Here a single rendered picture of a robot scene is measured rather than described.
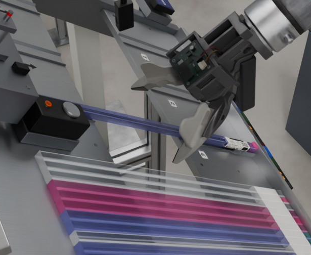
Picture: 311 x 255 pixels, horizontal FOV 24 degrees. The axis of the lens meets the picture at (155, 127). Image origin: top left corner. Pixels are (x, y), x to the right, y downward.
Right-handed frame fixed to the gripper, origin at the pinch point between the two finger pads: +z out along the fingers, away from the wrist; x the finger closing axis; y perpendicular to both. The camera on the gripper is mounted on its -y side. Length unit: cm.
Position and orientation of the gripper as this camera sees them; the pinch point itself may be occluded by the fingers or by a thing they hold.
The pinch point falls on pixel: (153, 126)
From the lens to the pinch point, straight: 107.3
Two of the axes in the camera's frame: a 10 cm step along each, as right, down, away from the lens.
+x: 4.2, 7.4, -5.3
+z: -7.6, 6.0, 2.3
